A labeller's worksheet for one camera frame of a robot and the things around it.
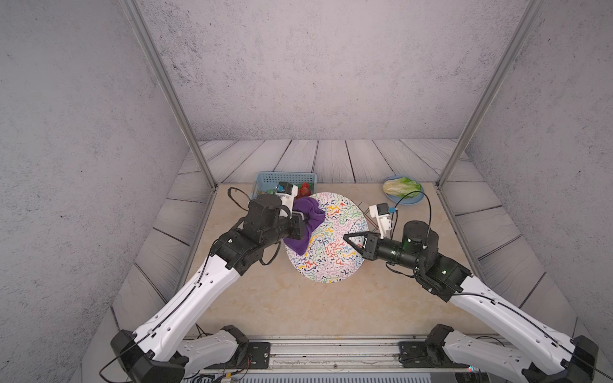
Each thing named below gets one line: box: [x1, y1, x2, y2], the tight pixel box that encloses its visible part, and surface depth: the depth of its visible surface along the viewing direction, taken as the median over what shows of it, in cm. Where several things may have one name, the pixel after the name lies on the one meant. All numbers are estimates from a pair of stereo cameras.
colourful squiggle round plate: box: [285, 192, 370, 285], surface depth 68 cm
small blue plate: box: [400, 192, 425, 206], surface depth 114 cm
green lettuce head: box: [383, 177, 423, 199], surface depth 114 cm
